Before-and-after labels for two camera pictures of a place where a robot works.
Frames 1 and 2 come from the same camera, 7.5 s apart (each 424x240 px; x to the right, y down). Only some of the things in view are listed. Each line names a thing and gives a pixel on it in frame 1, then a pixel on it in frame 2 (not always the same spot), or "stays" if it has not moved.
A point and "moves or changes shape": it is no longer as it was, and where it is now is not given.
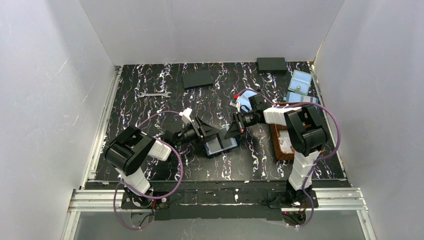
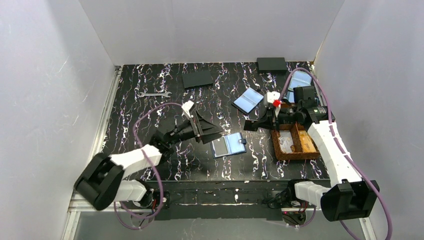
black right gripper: [240, 120] to [272, 118]
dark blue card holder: [219, 143] moves or changes shape
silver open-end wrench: [166, 94] stays
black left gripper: [200, 130] stays
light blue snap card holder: [300, 82] stays
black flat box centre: [197, 79] stays
